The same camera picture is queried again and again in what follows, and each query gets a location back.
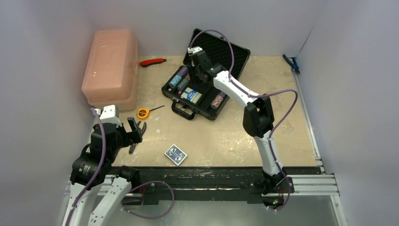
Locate black poker set case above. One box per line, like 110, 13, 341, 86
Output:
161, 28, 232, 120

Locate blue backed playing card deck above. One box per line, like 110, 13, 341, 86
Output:
165, 144, 187, 166

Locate green blue poker chip roll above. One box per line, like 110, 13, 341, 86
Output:
177, 78, 190, 91

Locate lavender poker chip roll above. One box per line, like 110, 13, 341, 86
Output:
177, 66, 188, 78

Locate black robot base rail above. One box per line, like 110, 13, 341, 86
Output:
103, 166, 322, 206

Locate blue Texas Hold'em card box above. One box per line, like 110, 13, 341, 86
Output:
181, 88, 202, 104

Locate blue handled pliers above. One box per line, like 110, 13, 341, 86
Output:
282, 54, 300, 74

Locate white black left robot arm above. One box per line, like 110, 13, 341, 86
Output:
62, 105, 143, 226

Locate black grey wire stripper pliers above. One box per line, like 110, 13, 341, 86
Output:
128, 121, 147, 154

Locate yellow tape measure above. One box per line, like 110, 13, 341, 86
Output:
136, 105, 164, 120

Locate orange blue poker chip roll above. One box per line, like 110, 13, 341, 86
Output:
210, 95, 223, 109

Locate pink translucent plastic storage box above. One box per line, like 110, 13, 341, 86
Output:
81, 29, 139, 111

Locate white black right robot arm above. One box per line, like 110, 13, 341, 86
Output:
188, 47, 285, 192

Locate light blue poker chip roll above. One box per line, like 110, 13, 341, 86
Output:
169, 74, 182, 88

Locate red utility knife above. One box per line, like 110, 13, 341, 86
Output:
139, 58, 167, 67

